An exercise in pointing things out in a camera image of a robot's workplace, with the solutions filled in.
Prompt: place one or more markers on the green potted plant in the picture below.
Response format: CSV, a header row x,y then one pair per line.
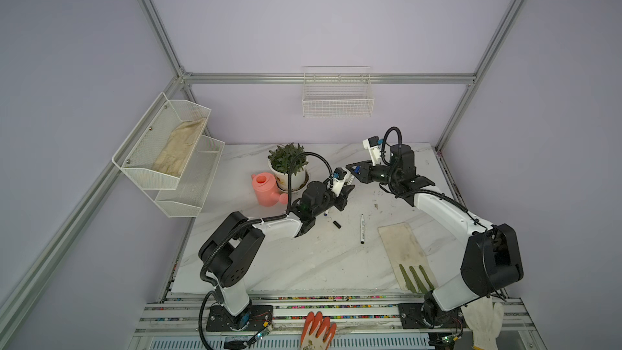
x,y
287,166

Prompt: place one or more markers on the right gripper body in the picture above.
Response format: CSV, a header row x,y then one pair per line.
x,y
368,172

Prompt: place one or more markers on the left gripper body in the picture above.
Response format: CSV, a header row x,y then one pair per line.
x,y
340,196

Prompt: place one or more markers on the orange rubber glove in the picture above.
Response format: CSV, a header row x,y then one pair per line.
x,y
318,332

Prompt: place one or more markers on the white two-tier mesh shelf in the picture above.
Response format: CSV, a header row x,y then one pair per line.
x,y
176,197

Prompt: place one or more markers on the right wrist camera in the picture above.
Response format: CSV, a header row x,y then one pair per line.
x,y
374,147

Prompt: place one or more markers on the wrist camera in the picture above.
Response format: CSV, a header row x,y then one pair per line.
x,y
340,179
374,147

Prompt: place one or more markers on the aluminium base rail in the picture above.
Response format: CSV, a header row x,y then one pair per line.
x,y
362,321

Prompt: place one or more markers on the beige green work glove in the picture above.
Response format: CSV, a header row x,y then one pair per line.
x,y
407,259

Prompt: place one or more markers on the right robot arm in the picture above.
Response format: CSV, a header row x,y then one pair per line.
x,y
491,259

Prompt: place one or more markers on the pink watering can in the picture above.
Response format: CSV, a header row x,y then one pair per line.
x,y
266,190

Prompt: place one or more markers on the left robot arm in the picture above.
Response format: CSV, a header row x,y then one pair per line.
x,y
228,254

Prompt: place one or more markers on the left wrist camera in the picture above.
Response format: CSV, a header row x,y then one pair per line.
x,y
340,179

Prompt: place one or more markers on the white wire wall basket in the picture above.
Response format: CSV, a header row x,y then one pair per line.
x,y
337,92

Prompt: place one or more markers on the white knit glove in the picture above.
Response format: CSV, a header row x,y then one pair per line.
x,y
484,318

